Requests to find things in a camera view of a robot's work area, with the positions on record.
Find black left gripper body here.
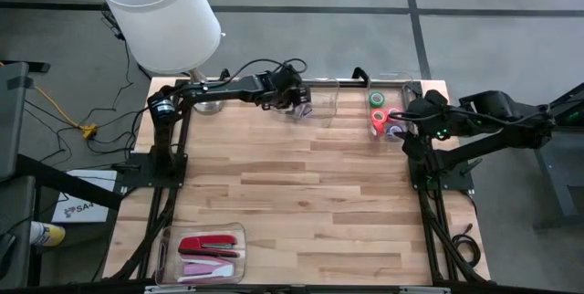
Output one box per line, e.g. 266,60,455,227
264,64,313,110

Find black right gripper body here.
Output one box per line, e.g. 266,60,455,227
405,89,457,142

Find purple tape roll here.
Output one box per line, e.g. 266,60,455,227
385,122,406,141

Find red stapler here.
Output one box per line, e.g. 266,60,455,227
177,234,242,258

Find pink stapler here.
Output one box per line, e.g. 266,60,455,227
176,255,236,284

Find clear plastic bin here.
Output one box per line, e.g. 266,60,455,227
154,222,248,286
268,77,341,129
366,71,423,143

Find silver table lamp white shade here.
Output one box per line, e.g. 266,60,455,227
98,0,225,116

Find dark grey metal cart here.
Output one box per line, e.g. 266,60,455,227
504,81,584,231

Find black power adapter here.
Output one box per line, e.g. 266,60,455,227
102,10,127,42

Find white printed sign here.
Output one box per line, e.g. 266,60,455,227
50,169,119,225

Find black diagonal beam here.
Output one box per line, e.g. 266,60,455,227
16,152,124,211

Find dark grey case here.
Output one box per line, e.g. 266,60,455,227
0,61,31,182
0,174,37,290

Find yellow and white can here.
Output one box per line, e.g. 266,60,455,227
29,220,67,247

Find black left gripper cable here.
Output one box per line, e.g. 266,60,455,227
225,58,309,83

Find black aluminium frame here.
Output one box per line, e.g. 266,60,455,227
104,78,492,294

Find coiled black cable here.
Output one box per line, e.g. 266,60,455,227
450,223,483,268

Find yellow extension cable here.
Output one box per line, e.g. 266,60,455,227
0,59,99,141

